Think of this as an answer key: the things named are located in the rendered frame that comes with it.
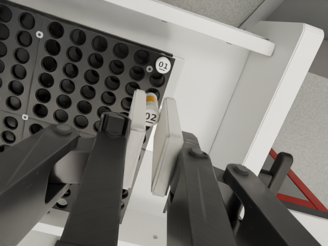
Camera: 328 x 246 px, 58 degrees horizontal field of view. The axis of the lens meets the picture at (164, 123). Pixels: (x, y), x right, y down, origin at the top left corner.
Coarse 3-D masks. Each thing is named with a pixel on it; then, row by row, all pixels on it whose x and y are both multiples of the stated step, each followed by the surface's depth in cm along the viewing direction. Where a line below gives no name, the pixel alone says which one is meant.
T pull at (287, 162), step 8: (280, 152) 28; (280, 160) 28; (288, 160) 27; (272, 168) 29; (280, 168) 28; (288, 168) 28; (264, 176) 28; (272, 176) 28; (280, 176) 28; (272, 184) 28; (280, 184) 28; (272, 192) 28
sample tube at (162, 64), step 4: (160, 60) 24; (164, 60) 24; (168, 60) 24; (156, 64) 24; (160, 64) 24; (164, 64) 24; (168, 64) 24; (156, 68) 24; (160, 68) 24; (164, 68) 24; (168, 68) 24; (160, 72) 24; (164, 72) 24
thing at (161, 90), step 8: (160, 56) 25; (168, 56) 25; (152, 64) 25; (152, 72) 25; (168, 72) 25; (168, 80) 26; (144, 88) 26; (152, 88) 26; (160, 88) 26; (160, 96) 26; (160, 104) 26; (152, 128) 27; (144, 144) 28; (144, 152) 28; (136, 168) 28; (136, 176) 29; (128, 192) 29; (128, 200) 30; (120, 216) 30
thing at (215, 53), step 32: (32, 0) 29; (64, 0) 29; (96, 0) 29; (128, 0) 24; (128, 32) 30; (160, 32) 30; (192, 32) 30; (224, 32) 25; (192, 64) 32; (224, 64) 32; (192, 96) 33; (224, 96) 33; (192, 128) 34; (64, 224) 32; (128, 224) 35; (160, 224) 37
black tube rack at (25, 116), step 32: (0, 0) 26; (0, 32) 26; (32, 32) 24; (64, 32) 24; (96, 32) 27; (0, 64) 27; (32, 64) 25; (64, 64) 25; (96, 64) 28; (128, 64) 25; (0, 96) 25; (32, 96) 26; (64, 96) 29; (96, 96) 26; (128, 96) 26; (0, 128) 26; (32, 128) 27; (96, 128) 27
